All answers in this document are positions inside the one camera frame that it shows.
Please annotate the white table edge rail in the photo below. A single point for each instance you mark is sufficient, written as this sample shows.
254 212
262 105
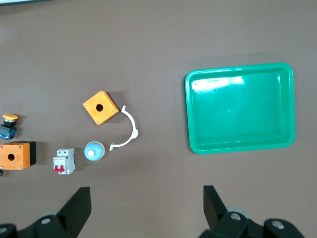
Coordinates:
24 2

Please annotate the white circuit breaker red switch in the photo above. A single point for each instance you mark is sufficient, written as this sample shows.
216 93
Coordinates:
68 161

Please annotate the orange push button box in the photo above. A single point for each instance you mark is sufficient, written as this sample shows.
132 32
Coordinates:
106 115
21 158

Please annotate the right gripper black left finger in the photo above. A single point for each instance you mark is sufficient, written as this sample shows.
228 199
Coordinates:
71 213

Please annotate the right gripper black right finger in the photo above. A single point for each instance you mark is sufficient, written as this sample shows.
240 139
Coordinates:
218 213

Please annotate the green plastic tray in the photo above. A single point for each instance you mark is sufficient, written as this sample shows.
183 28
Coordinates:
237 111

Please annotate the blue dome cap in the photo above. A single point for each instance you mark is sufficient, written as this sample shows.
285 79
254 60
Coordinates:
97 148

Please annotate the yellow mushroom push button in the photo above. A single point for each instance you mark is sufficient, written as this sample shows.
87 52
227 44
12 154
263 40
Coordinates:
10 117

